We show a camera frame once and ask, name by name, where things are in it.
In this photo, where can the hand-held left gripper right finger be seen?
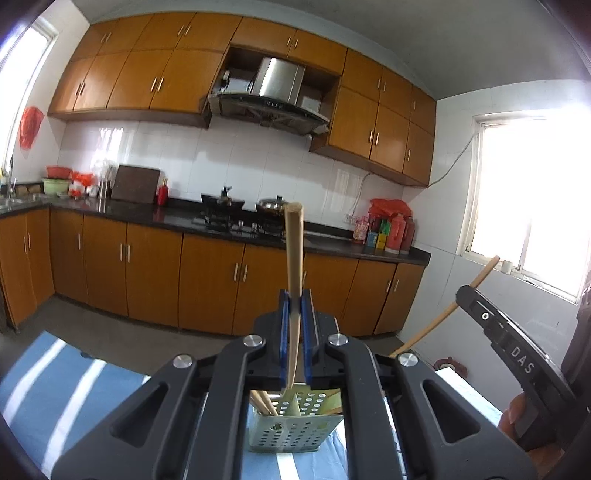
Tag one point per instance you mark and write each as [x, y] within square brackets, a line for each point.
[308, 337]

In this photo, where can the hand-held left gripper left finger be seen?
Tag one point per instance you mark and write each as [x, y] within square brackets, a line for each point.
[284, 337]

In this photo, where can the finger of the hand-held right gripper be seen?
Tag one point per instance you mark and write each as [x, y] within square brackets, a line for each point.
[508, 341]

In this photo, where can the green perforated utensil holder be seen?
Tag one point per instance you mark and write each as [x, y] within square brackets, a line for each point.
[295, 429]

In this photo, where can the person's right hand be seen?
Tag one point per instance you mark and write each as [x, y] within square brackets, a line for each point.
[508, 415]

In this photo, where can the small dark red object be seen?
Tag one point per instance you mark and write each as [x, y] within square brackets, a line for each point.
[451, 367]

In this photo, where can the small white cup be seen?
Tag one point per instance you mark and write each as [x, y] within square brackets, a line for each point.
[508, 267]

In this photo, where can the black gas stove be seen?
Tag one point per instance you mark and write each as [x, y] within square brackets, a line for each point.
[231, 225]

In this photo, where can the dark pot with lid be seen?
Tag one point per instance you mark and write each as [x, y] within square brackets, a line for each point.
[270, 206]

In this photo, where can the group of red condiment bottles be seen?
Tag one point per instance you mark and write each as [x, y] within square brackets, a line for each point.
[392, 230]

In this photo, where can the black wok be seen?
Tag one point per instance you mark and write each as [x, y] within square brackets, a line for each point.
[224, 201]

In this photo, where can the brown wooden lower cabinets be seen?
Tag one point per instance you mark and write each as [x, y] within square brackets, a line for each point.
[138, 272]

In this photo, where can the red bottle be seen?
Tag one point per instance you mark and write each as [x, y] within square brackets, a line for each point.
[162, 194]

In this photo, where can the black kitchen countertop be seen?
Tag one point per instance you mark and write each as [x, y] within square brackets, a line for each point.
[138, 214]

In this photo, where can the dark brown cutting board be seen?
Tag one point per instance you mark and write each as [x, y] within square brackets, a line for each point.
[136, 184]

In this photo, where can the blue white striped tablecloth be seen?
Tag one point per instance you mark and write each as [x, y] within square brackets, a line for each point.
[69, 392]

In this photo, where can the steel utensil cup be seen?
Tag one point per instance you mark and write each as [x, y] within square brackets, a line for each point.
[105, 189]

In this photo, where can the steel range hood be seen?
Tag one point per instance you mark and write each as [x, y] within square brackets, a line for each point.
[272, 92]

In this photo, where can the green plastic basin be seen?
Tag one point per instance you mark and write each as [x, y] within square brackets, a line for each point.
[55, 186]

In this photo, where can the red plastic basin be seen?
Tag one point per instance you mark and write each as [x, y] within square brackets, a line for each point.
[59, 172]

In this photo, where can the steel sink faucet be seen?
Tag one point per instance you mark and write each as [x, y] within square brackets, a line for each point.
[10, 180]

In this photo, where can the hanging red plastic bag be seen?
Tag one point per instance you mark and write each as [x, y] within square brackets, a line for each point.
[31, 127]

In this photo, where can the window beside sink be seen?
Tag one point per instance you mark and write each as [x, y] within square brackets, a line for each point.
[21, 78]

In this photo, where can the white wall socket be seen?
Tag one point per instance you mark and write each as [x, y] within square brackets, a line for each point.
[353, 218]

